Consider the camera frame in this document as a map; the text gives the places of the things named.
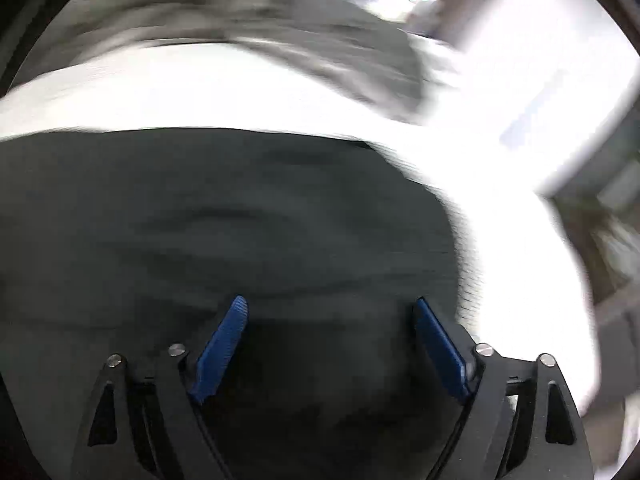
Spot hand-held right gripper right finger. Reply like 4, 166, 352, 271
412, 297, 596, 480

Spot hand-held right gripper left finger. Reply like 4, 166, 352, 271
70, 295, 249, 480

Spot black pants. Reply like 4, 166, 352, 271
0, 127, 463, 480

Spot dark grey duvet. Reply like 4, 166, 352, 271
30, 0, 436, 126

